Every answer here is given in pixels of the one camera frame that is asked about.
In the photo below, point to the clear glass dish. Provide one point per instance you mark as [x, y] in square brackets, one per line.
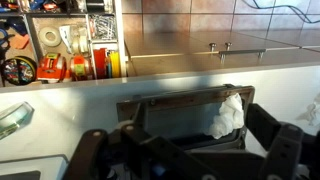
[15, 118]

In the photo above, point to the grey flat tray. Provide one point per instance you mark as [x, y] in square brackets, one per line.
[30, 165]

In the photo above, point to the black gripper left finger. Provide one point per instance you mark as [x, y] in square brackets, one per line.
[140, 150]

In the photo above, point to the round black tin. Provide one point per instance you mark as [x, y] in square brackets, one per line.
[19, 70]

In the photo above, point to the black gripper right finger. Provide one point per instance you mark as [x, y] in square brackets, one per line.
[283, 150]

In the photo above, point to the red flat tool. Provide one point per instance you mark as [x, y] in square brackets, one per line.
[100, 63]

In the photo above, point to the open wooden drawer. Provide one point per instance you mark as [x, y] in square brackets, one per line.
[33, 18]

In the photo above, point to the white tape roll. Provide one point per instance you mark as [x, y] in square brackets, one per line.
[50, 36]

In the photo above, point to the orange tape roll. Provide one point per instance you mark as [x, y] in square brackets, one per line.
[80, 66]

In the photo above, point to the yellow flat tool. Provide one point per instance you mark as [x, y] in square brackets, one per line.
[115, 65]

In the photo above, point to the white paper towel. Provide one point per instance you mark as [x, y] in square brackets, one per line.
[228, 116]

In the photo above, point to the round metal cabinet knob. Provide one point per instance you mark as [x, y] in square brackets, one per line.
[212, 46]
[228, 45]

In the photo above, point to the clear box of metal clips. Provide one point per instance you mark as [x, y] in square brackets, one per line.
[103, 27]

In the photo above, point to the white packaged roll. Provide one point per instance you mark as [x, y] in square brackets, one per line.
[75, 38]

